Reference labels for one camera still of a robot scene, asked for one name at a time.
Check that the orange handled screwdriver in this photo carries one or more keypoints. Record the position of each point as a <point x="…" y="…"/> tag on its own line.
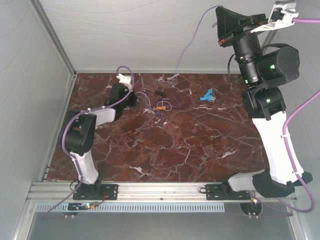
<point x="158" y="108"/>

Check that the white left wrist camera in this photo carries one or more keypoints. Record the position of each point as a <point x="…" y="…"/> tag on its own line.
<point x="126" y="80"/>

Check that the aluminium front rail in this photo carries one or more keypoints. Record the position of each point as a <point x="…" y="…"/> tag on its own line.
<point x="128" y="192"/>

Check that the blue plastic connector piece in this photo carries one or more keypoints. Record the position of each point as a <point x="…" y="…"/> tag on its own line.
<point x="209" y="96"/>

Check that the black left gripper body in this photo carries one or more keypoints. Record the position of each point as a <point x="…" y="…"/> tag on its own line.
<point x="130" y="101"/>

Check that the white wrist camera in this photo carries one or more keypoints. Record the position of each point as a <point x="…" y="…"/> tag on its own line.
<point x="281" y="16"/>
<point x="126" y="80"/>

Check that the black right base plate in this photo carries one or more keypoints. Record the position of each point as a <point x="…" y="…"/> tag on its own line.
<point x="223" y="191"/>

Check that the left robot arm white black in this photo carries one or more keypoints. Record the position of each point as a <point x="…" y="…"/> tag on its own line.
<point x="78" y="130"/>

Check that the aluminium corner post left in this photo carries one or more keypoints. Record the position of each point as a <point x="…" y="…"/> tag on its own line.
<point x="37" y="6"/>

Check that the grey slotted cable duct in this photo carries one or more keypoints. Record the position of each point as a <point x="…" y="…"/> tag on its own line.
<point x="140" y="207"/>

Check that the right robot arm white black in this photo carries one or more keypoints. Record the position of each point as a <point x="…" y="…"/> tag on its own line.
<point x="264" y="74"/>

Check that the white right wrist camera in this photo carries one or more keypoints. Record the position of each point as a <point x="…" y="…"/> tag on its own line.
<point x="281" y="16"/>

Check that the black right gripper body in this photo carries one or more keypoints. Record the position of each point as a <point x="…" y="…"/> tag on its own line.
<point x="241" y="27"/>

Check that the small black screwdriver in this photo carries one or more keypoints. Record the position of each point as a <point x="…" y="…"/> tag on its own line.
<point x="161" y="93"/>

